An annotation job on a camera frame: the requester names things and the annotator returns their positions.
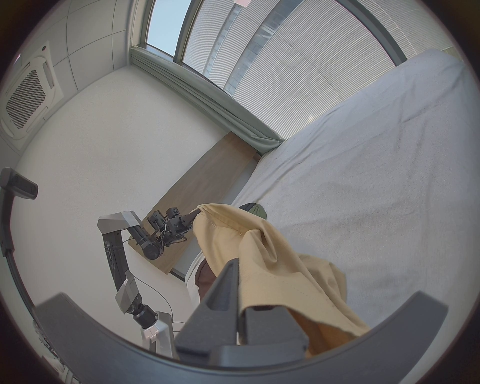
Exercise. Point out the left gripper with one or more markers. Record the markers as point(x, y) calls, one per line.
point(176, 227)

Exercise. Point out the grey-green curtain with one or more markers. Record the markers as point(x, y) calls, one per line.
point(210, 97)

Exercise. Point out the window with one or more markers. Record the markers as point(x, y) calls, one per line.
point(300, 45)

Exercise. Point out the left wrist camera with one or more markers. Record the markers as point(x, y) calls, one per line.
point(173, 213)

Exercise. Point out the brown shorts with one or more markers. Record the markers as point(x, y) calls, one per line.
point(205, 279)

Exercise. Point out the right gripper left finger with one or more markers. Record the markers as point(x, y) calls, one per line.
point(221, 311)

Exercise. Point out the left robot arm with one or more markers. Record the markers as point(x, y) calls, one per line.
point(120, 221)

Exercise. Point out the black garment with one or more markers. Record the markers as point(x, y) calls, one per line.
point(246, 206)

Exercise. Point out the green garment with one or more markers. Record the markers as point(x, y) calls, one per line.
point(260, 212)

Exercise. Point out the tan shorts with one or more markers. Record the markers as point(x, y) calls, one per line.
point(270, 262)

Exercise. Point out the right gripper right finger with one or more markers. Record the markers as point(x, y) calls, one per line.
point(270, 330)

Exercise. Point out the white ceiling air vent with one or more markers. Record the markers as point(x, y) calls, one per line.
point(28, 97)

